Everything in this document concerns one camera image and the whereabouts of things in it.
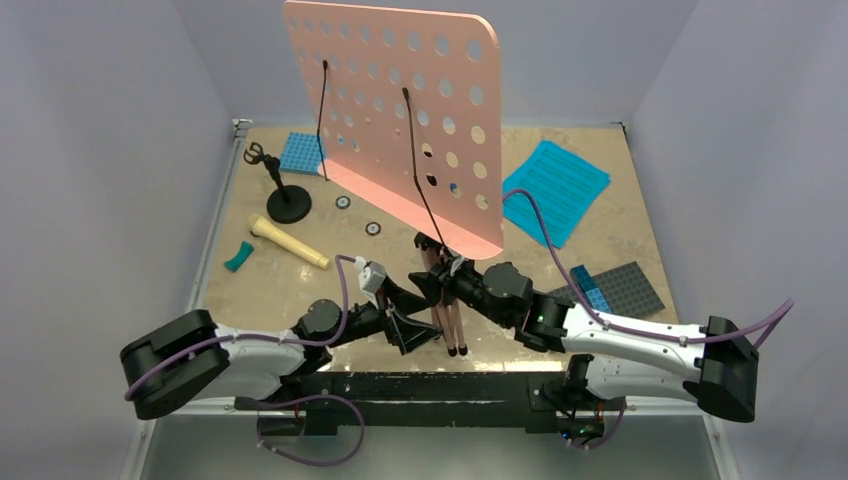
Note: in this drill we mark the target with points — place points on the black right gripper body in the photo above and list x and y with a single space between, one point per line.
466 284

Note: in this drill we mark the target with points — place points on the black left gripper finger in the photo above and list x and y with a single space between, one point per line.
406 334
406 302

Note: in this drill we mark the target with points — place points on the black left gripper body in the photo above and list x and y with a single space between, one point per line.
373 319

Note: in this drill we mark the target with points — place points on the blue sheet music page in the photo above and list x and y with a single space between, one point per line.
563 186

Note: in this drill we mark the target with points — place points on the beige toy microphone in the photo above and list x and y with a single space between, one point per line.
262 227

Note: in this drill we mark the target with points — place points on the pink music stand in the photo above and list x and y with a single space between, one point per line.
407 104

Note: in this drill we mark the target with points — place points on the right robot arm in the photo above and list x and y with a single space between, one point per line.
713 366

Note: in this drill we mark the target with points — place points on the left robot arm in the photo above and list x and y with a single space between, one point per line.
192 357

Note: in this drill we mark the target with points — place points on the round marker sticker right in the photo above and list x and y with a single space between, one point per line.
373 228

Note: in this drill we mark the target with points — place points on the blue bricks on grey plate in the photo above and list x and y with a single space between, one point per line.
589 288

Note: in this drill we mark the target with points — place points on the teal curved block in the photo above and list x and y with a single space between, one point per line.
233 264

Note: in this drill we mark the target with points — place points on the grey brick baseplate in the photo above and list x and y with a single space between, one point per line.
628 291

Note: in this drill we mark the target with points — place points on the light blue brick baseplate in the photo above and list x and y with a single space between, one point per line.
302 154

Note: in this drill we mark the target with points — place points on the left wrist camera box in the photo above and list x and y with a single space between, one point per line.
370 276

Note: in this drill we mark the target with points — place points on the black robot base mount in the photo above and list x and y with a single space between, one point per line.
536 402

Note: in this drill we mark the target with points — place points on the aluminium frame rail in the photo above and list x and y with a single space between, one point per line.
139 446

